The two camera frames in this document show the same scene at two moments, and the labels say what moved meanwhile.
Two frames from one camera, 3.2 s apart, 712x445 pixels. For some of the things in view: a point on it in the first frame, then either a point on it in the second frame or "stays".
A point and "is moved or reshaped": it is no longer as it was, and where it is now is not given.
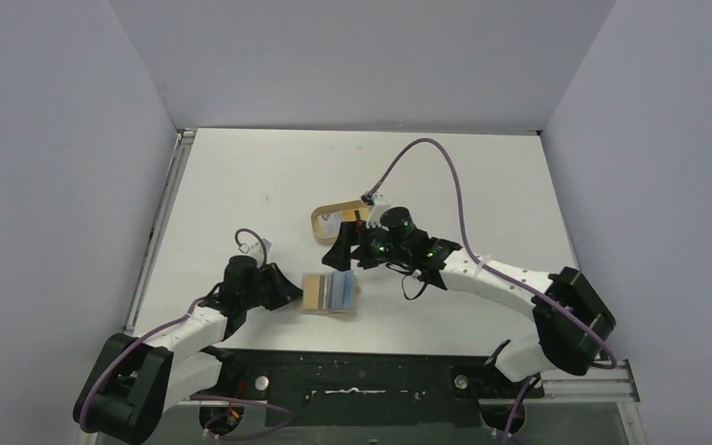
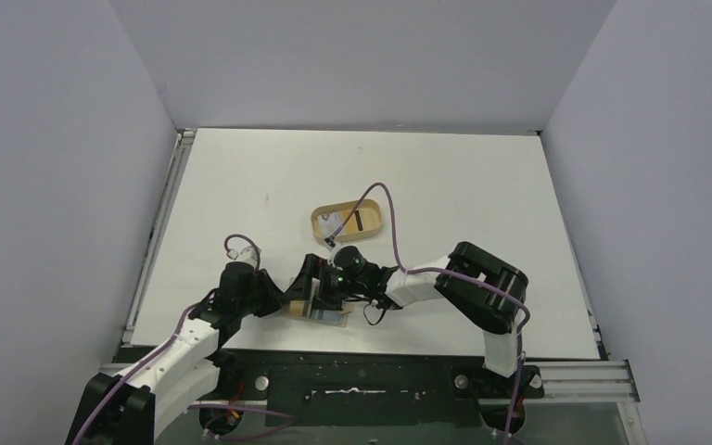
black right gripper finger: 339,257 → 301,286
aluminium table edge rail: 184,143 stays
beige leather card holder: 332,292 is moved or reshaped
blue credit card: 342,290 is moved or reshaped
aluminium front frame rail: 601,385 stays
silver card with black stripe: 329,223 stays
